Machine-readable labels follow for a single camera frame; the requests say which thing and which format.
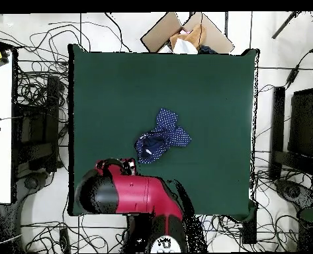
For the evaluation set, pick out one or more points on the black metal stand frame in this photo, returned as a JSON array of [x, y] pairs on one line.
[[53, 105], [278, 119]]

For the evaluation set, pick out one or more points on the blue polka dot pants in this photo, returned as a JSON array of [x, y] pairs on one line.
[[169, 132]]

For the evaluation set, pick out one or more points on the black rod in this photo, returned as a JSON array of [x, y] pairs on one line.
[[284, 25]]

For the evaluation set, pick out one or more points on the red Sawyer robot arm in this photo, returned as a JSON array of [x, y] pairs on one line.
[[140, 193]]

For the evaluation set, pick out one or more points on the orange cloth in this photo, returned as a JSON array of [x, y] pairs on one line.
[[196, 35]]

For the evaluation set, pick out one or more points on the dark green table cloth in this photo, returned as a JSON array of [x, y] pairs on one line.
[[198, 105]]

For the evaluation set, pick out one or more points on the round stand foot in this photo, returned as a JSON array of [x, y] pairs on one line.
[[291, 190], [31, 182]]

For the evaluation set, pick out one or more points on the open cardboard box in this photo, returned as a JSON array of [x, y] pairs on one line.
[[158, 31]]

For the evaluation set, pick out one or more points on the black power adapter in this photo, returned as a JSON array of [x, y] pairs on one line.
[[292, 75]]

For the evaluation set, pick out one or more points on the dark blue cloth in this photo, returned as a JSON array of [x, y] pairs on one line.
[[206, 50]]

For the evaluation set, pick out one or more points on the white cloth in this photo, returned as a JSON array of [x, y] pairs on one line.
[[184, 47]]

